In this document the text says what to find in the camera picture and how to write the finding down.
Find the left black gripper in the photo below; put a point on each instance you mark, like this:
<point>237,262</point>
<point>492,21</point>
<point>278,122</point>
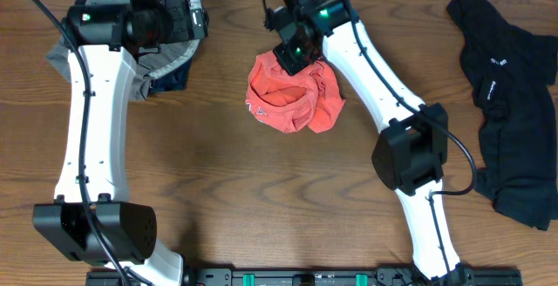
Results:
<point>184,30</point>

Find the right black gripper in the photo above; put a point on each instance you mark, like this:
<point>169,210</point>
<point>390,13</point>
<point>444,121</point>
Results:
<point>291,64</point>

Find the red soccer t-shirt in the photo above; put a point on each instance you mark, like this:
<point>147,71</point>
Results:
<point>311,98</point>

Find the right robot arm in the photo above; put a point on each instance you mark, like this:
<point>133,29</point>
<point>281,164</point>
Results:
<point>411,149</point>

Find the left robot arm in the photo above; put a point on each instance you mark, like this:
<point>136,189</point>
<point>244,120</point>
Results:
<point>91,218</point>

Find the grey-brown folded shorts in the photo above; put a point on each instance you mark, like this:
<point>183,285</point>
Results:
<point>149,67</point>

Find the black t-shirt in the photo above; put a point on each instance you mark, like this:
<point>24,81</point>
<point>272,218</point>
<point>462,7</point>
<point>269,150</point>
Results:
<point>510,70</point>

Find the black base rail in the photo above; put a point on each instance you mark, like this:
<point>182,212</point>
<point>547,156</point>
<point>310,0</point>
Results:
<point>386,276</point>

